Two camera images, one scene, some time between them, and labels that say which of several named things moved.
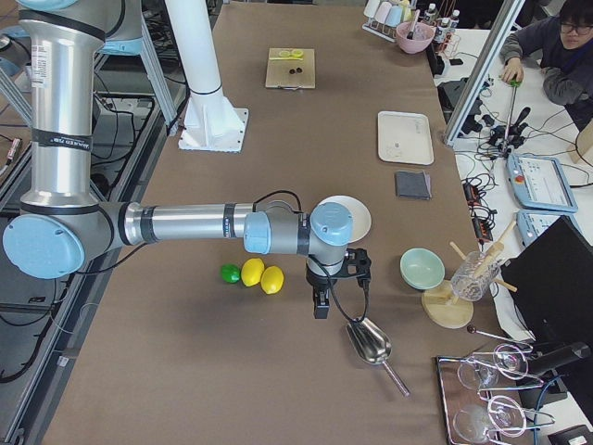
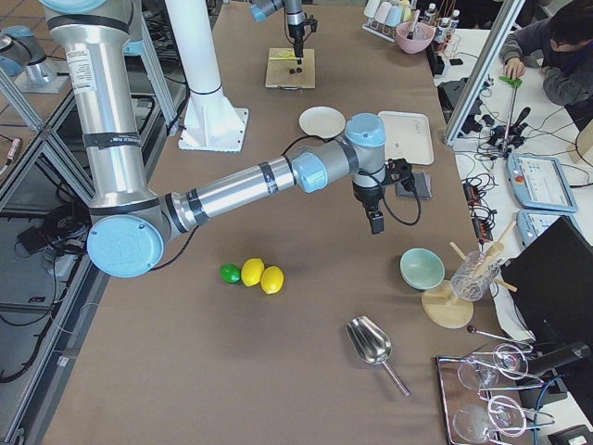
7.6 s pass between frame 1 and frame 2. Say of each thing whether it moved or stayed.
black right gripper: moved
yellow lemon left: stayed
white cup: stayed
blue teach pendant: stayed
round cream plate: moved
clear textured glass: stayed
